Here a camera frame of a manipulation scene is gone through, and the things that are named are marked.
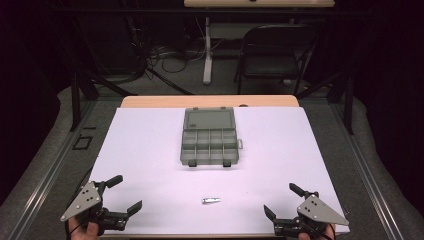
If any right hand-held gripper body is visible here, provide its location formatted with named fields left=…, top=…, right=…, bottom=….
left=273, top=191, right=350, bottom=239

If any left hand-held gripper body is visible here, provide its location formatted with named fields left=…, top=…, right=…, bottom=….
left=60, top=180, right=130, bottom=235

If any grey plastic compartment box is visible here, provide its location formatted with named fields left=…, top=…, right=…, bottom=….
left=179, top=106, right=244, bottom=168

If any person's right hand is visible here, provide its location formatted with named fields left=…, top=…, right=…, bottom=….
left=298, top=224, right=336, bottom=240

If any person's left hand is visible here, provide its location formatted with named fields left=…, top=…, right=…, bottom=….
left=67, top=216, right=101, bottom=240

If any white board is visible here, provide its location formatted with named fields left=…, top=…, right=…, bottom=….
left=89, top=106, right=351, bottom=238

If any black metal stand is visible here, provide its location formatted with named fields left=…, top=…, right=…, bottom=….
left=295, top=71, right=355, bottom=136
left=69, top=68, right=138, bottom=133

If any light wooden table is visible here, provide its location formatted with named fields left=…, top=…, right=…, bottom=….
left=183, top=0, right=336, bottom=9
left=119, top=94, right=300, bottom=109

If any black folding chair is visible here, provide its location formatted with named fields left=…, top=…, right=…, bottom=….
left=234, top=23, right=318, bottom=96

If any dark curtain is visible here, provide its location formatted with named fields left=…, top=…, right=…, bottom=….
left=333, top=0, right=424, bottom=208
left=0, top=0, right=81, bottom=206

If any white table leg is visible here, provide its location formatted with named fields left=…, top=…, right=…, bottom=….
left=202, top=16, right=214, bottom=85

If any light wooden table top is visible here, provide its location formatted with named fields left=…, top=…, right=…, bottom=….
left=183, top=0, right=336, bottom=9

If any metal floor rail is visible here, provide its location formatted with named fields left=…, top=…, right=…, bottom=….
left=8, top=99, right=98, bottom=240
left=329, top=99, right=406, bottom=240

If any bundle of floor cables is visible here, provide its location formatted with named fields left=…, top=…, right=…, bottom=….
left=131, top=14, right=209, bottom=83

